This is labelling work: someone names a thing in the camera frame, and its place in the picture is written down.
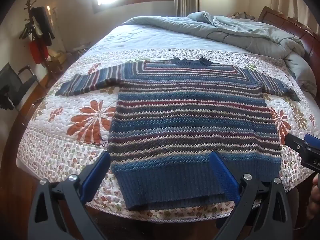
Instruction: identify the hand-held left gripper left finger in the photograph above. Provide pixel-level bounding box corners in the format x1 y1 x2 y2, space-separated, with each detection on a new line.
29 151 112 240

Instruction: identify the blue striped knit sweater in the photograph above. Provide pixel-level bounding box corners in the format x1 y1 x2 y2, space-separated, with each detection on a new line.
55 57 300 210

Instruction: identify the wooden headboard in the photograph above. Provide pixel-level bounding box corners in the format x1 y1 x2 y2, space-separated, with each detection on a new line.
257 6 320 75

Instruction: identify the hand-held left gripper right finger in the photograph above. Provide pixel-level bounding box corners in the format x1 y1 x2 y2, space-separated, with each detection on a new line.
209 151 297 240

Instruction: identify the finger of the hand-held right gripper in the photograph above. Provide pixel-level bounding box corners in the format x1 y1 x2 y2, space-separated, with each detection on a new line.
285 133 304 153
304 134 320 153

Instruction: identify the person's right hand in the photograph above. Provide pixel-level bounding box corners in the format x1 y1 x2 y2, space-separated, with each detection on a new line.
308 174 320 220

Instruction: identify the patterned pillow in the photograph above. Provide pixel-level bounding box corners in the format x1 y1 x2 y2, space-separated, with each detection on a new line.
226 11 255 21

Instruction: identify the wooden coat rack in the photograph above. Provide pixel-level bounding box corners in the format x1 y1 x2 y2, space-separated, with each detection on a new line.
19 0 63 80

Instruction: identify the red hanging garment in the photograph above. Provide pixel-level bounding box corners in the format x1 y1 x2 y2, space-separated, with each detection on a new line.
29 40 49 64

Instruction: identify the black chair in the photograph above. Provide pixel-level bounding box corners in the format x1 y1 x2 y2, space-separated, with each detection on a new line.
0 62 40 112

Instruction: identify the grey duvet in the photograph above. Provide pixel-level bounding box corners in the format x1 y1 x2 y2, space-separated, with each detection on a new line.
186 11 318 98

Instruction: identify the floral quilted bedspread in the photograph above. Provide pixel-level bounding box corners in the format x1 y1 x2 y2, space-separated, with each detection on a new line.
16 16 317 223

